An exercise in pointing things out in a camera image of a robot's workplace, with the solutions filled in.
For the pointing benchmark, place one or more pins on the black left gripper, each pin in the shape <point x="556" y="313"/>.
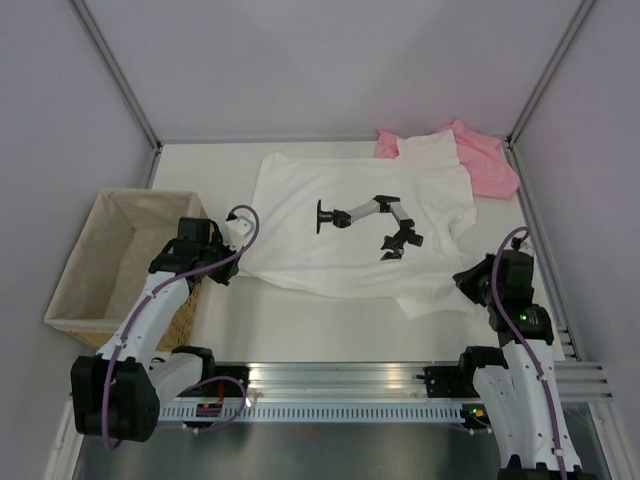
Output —
<point x="230" y="271"/>

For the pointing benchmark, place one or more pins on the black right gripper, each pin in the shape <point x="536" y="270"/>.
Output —
<point x="465" y="280"/>

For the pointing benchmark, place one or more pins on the white t shirt robot print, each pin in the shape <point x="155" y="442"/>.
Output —
<point x="367" y="227"/>

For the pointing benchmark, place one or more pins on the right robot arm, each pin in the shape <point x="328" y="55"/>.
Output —
<point x="516" y="380"/>

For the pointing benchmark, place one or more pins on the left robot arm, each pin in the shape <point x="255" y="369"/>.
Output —
<point x="118" y="393"/>

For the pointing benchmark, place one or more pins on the wicker basket cloth lining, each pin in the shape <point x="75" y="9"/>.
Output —
<point x="107" y="268"/>

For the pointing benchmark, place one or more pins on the pink t shirt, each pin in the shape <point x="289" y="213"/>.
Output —
<point x="487" y="165"/>

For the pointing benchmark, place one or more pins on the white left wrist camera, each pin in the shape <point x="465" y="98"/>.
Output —
<point x="239" y="231"/>

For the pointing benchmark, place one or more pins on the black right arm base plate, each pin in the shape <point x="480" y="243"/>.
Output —
<point x="448" y="382"/>

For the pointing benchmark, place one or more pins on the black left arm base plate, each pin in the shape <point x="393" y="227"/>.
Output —
<point x="229" y="381"/>

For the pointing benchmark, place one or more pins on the aluminium mounting rail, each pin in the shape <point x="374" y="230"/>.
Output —
<point x="576" y="381"/>

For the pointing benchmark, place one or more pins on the slotted grey cable duct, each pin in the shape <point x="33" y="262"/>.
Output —
<point x="273" y="412"/>

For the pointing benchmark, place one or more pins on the left aluminium frame post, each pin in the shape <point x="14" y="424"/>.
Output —
<point x="105" y="54"/>

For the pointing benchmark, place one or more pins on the aluminium frame post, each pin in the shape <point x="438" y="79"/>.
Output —
<point x="105" y="54"/>
<point x="569" y="36"/>

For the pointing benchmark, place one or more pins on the right aluminium frame post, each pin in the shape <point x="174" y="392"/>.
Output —
<point x="569" y="36"/>

